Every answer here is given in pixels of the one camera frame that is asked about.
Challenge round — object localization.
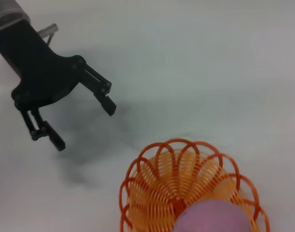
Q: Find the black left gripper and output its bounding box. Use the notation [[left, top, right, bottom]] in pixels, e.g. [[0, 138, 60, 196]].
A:
[[0, 19, 117, 152]]

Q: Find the orange woven plastic basket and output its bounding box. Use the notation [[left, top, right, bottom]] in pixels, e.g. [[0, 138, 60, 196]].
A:
[[119, 138, 271, 232]]

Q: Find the pink toy peach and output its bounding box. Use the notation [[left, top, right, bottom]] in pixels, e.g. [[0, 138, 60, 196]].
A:
[[175, 199, 253, 232]]

